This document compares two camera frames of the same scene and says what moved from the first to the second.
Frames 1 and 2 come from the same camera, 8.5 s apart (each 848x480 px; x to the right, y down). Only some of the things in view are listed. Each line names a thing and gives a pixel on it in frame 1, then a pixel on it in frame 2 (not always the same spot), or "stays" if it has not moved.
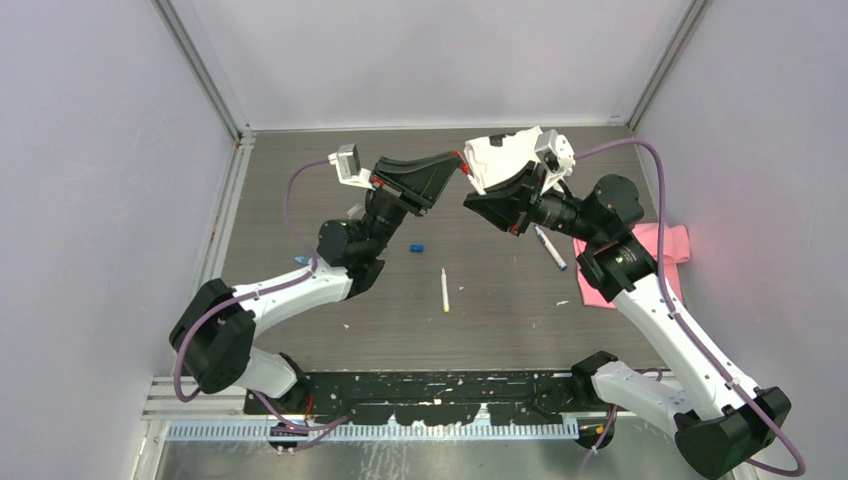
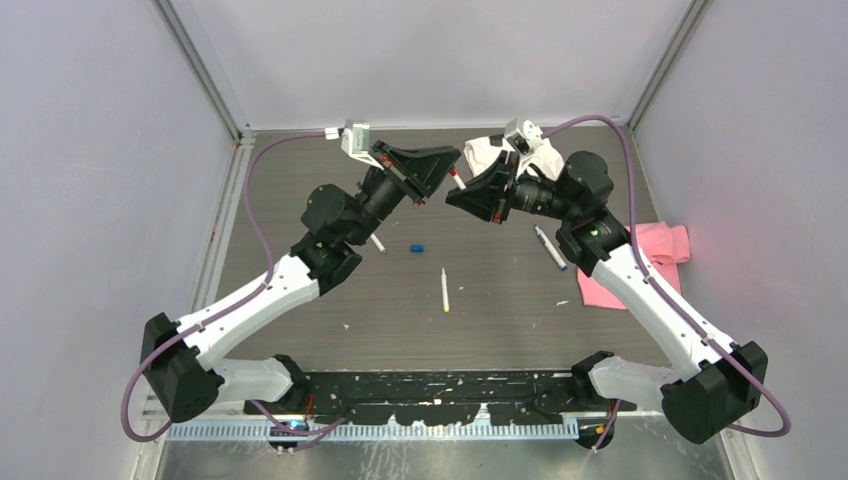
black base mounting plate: x=430 y=399 stays
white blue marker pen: x=551 y=249 stays
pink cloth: x=676 y=251 stays
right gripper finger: x=519 y=187 -> x=491 y=181
